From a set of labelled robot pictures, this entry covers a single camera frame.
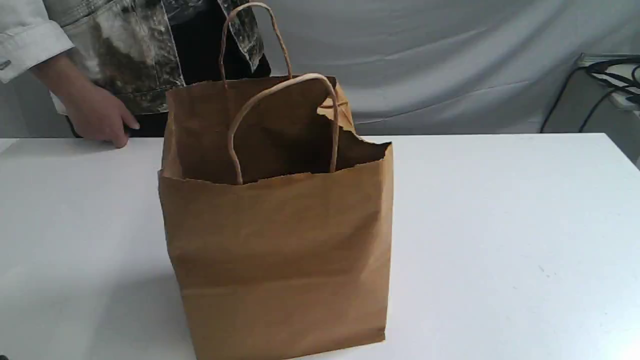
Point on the person's right hand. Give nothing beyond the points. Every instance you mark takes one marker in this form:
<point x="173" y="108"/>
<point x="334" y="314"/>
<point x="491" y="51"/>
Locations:
<point x="98" y="115"/>

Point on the brown paper bag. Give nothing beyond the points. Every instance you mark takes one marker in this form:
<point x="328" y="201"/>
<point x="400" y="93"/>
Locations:
<point x="278" y="219"/>

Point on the person's right forearm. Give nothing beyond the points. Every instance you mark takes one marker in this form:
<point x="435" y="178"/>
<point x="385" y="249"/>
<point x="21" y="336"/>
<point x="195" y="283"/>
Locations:
<point x="31" y="32"/>

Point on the grey backdrop cloth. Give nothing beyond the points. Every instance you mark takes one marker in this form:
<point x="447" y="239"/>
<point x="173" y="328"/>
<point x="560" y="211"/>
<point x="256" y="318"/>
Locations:
<point x="427" y="66"/>

